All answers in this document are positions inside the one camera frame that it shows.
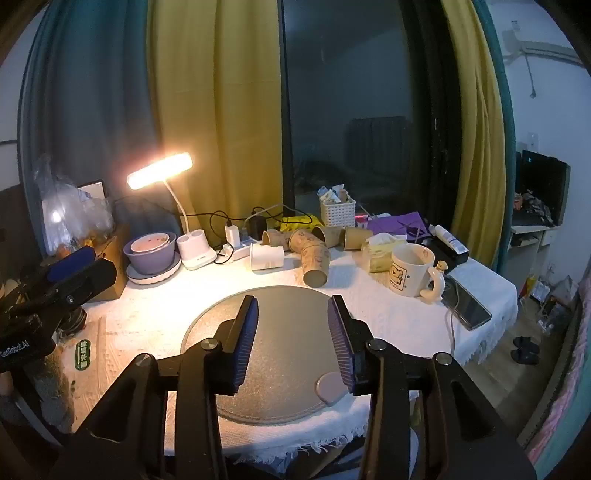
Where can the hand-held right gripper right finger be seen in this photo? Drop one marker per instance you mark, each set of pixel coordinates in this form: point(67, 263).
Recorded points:
point(344, 344)

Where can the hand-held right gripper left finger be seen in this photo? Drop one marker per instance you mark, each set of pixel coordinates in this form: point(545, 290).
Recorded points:
point(244, 344)

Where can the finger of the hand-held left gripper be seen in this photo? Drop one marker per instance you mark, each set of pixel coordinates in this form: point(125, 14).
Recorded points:
point(94, 279)
point(71, 264)

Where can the white paper cup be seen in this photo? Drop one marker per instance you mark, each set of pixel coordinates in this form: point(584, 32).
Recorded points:
point(268, 257)

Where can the brown paper cup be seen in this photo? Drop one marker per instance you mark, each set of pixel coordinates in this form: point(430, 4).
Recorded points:
point(273, 237)
point(356, 237)
point(328, 235)

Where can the brown cardboard box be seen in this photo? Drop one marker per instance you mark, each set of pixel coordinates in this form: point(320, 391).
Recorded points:
point(111, 258)

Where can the round grey mat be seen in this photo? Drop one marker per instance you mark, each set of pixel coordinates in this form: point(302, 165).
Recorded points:
point(288, 332)

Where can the pink round tab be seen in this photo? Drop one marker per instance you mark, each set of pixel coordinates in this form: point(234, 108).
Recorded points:
point(328, 387)

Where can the clear plastic bag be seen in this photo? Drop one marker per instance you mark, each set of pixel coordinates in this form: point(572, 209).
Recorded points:
point(69, 207)

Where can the white plate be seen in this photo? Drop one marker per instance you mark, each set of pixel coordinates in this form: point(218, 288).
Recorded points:
point(154, 278)

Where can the purple bowl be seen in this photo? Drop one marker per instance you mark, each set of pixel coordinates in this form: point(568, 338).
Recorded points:
point(152, 261)

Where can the pink bowl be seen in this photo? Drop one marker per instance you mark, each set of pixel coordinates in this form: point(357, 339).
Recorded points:
point(150, 242)

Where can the white tablecloth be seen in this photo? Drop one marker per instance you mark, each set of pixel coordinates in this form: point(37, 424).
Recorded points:
point(152, 318)

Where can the white wet wipes packet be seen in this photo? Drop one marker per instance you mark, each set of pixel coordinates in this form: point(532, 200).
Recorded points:
point(85, 383)

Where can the stack of brown paper cups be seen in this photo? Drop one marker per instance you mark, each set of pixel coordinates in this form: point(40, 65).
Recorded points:
point(314, 258)

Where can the white power strip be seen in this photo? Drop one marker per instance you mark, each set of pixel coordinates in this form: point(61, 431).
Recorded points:
point(242, 253)

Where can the yellow tissue pack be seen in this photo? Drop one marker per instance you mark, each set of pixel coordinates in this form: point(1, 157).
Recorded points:
point(378, 256)

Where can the white cartoon mug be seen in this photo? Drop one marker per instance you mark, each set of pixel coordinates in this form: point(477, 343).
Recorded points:
point(408, 274)

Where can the white charger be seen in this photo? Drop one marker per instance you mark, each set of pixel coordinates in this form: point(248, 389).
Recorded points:
point(232, 235)

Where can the black charger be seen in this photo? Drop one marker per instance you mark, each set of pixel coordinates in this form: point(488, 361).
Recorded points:
point(257, 227)

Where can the white desk lamp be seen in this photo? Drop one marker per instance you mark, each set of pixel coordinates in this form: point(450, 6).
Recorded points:
point(161, 170)

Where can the yellow plastic packet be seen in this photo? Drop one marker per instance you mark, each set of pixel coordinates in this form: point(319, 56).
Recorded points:
point(300, 222)

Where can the black smartphone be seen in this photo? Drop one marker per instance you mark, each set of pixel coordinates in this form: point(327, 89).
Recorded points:
point(466, 302)

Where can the white plastic basket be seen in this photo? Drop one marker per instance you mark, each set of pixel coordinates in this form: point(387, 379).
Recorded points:
point(338, 213)

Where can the purple mat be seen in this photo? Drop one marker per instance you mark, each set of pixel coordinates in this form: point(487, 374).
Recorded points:
point(397, 224)

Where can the black box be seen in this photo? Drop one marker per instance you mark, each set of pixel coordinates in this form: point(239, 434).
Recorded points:
point(445, 256)

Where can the white tube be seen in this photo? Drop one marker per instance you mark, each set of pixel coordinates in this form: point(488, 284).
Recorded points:
point(449, 239)

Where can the packets in basket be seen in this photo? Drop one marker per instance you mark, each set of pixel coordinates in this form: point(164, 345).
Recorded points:
point(333, 193)

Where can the blue curtain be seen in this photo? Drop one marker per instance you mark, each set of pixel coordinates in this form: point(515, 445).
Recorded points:
point(92, 101)

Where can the black slipper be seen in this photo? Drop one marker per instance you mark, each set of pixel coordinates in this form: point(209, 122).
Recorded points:
point(526, 342)
point(525, 356)

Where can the white side desk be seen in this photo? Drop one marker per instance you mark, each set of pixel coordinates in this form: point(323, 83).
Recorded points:
point(531, 235)

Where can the pink patterned blanket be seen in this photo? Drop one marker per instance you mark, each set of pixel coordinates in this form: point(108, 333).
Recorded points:
point(561, 397)

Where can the yellow curtain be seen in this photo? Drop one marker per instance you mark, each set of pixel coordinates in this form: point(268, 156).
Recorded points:
point(217, 92)
point(475, 138)

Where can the black monitor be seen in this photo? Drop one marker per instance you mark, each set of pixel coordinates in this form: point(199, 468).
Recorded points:
point(547, 180)

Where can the teal curtain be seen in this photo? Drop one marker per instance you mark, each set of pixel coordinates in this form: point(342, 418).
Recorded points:
point(505, 138)

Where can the white air conditioner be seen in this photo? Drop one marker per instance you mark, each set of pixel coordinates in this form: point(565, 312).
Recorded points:
point(540, 44)

